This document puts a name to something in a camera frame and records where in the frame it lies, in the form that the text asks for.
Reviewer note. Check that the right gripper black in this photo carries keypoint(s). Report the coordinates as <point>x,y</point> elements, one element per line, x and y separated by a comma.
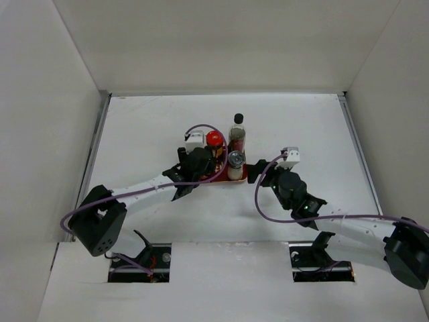
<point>254,170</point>

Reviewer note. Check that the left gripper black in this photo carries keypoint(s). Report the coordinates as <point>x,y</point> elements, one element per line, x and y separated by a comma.
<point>183,154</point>

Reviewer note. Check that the silver lid white shaker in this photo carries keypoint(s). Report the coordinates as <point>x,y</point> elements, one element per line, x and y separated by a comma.
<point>236,160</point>

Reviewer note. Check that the red lid chili sauce jar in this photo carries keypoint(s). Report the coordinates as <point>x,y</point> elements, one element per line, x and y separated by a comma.
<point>215,142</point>

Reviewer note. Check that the tall dark sauce bottle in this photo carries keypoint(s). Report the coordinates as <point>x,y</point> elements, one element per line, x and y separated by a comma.
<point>237,134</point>

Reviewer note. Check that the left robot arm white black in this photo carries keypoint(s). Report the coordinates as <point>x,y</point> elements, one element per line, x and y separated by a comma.
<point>98,221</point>

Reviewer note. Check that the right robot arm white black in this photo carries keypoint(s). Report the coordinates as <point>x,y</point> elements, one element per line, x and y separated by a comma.
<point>396,245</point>

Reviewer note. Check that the red rectangular tray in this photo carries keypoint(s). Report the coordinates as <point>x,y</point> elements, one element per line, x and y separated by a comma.
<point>220,173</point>

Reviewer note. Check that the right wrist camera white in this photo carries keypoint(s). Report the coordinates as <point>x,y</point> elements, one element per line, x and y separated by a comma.
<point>290,158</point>

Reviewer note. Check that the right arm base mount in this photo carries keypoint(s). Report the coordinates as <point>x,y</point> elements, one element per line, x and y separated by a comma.
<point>311,263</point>

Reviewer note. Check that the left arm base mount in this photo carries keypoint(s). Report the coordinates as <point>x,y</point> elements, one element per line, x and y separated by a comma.
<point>135,259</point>

